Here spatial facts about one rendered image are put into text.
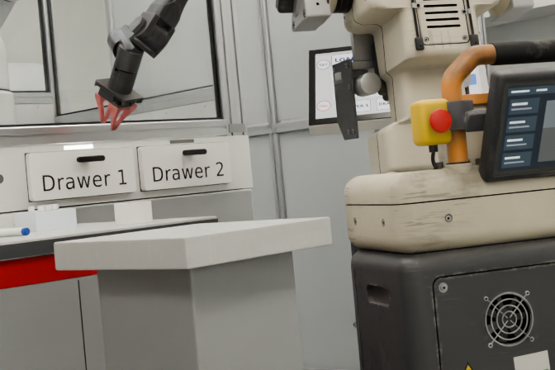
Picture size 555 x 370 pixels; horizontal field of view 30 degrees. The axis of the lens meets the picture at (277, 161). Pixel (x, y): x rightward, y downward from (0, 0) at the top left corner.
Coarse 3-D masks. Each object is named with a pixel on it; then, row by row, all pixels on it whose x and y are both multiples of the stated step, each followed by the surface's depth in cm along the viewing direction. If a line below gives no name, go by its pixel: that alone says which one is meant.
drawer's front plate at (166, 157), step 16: (192, 144) 269; (208, 144) 272; (224, 144) 276; (144, 160) 257; (160, 160) 261; (176, 160) 264; (192, 160) 268; (208, 160) 272; (224, 160) 275; (144, 176) 257; (160, 176) 260; (176, 176) 264; (192, 176) 268; (208, 176) 271; (224, 176) 275
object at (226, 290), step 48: (96, 240) 140; (144, 240) 133; (192, 240) 128; (240, 240) 134; (288, 240) 141; (144, 288) 140; (192, 288) 133; (240, 288) 139; (288, 288) 146; (144, 336) 140; (192, 336) 133; (240, 336) 139; (288, 336) 146
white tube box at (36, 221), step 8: (72, 208) 204; (16, 216) 208; (24, 216) 204; (32, 216) 200; (40, 216) 199; (48, 216) 200; (56, 216) 201; (64, 216) 202; (72, 216) 203; (16, 224) 208; (24, 224) 204; (32, 224) 200; (40, 224) 199; (48, 224) 200; (56, 224) 201; (64, 224) 202; (72, 224) 203
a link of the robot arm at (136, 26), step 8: (136, 24) 230; (144, 24) 230; (112, 32) 240; (120, 32) 239; (128, 32) 232; (136, 32) 230; (112, 40) 238; (136, 40) 232; (112, 48) 237; (144, 48) 233; (152, 56) 235
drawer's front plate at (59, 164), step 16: (32, 160) 236; (48, 160) 238; (64, 160) 241; (112, 160) 251; (128, 160) 254; (32, 176) 235; (64, 176) 241; (80, 176) 244; (112, 176) 250; (128, 176) 254; (32, 192) 235; (48, 192) 238; (64, 192) 241; (80, 192) 244; (96, 192) 247; (112, 192) 250
